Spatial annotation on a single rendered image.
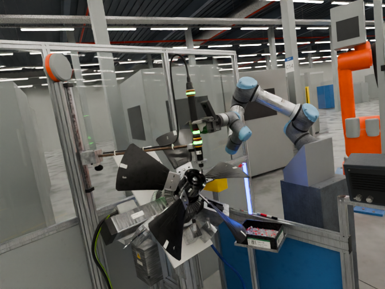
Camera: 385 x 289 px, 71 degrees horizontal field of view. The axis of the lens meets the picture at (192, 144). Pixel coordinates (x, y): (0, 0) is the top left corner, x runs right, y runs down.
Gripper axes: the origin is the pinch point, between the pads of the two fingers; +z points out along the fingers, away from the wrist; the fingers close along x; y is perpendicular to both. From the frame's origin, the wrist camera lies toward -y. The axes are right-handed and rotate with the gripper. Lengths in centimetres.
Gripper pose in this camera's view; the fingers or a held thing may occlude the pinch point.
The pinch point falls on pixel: (190, 122)
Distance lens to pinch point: 133.4
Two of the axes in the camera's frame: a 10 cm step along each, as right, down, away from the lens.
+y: 1.5, 9.8, 1.3
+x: -6.6, 0.0, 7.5
